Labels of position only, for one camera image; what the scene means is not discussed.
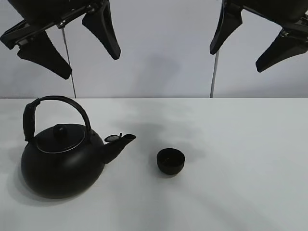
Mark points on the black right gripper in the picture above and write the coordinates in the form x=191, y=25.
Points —
x=289, y=14

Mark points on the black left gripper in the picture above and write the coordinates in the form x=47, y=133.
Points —
x=39, y=15

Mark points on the black round teapot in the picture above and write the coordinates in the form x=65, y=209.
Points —
x=66, y=159

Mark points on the small black teacup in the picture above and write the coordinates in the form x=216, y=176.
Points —
x=170, y=161

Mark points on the dark left wall seam strip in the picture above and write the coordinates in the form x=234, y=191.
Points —
x=68, y=59

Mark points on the silver right wall seam strip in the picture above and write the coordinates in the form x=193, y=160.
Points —
x=214, y=75

